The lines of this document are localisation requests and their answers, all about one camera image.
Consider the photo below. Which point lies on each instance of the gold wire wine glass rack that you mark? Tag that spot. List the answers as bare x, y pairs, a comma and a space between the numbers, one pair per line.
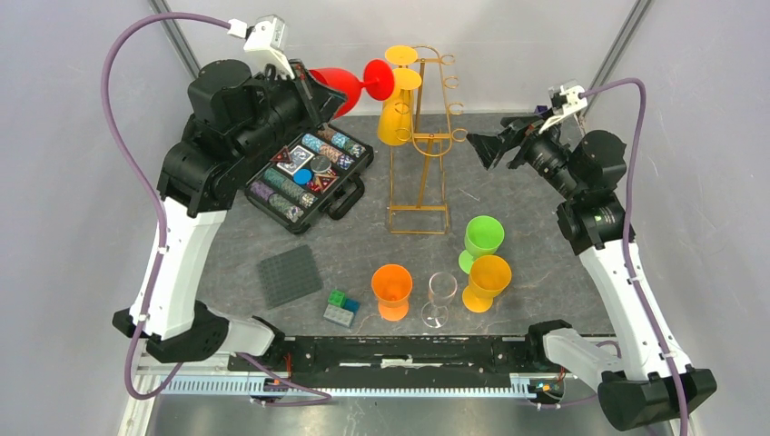
432, 147

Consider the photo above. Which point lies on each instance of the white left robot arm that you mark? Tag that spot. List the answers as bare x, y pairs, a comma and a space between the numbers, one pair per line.
176, 326

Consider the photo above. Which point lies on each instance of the grey building baseplate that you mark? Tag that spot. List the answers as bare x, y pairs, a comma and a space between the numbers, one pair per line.
289, 276

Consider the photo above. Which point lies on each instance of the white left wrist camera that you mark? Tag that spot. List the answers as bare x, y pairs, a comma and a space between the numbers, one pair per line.
264, 43

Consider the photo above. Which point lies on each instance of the yellow plastic wine glass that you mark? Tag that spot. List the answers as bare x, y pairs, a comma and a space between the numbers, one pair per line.
489, 276
401, 56
395, 123

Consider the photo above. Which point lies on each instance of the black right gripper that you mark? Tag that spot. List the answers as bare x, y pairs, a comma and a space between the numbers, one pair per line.
491, 148

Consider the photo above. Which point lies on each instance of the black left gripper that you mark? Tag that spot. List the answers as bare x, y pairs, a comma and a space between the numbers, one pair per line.
320, 102

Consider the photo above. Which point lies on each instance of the black poker chip case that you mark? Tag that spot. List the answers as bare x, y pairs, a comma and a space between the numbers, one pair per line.
319, 173

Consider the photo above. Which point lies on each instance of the red plastic wine glass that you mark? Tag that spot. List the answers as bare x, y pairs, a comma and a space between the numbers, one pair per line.
378, 81

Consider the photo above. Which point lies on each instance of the orange plastic wine glass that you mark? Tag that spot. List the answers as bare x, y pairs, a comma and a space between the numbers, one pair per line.
392, 285

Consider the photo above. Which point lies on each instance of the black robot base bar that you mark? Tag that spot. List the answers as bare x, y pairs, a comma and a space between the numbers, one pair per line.
406, 362

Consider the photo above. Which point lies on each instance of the clear wine glass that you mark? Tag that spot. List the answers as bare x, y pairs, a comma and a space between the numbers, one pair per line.
443, 287

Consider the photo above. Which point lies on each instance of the green plastic wine glass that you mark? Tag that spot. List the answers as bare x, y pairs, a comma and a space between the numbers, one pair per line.
483, 236

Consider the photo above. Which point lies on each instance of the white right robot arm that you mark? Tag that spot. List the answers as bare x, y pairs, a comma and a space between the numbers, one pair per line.
652, 379

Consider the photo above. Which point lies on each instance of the green grey blue bricks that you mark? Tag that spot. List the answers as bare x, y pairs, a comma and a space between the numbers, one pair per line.
340, 310

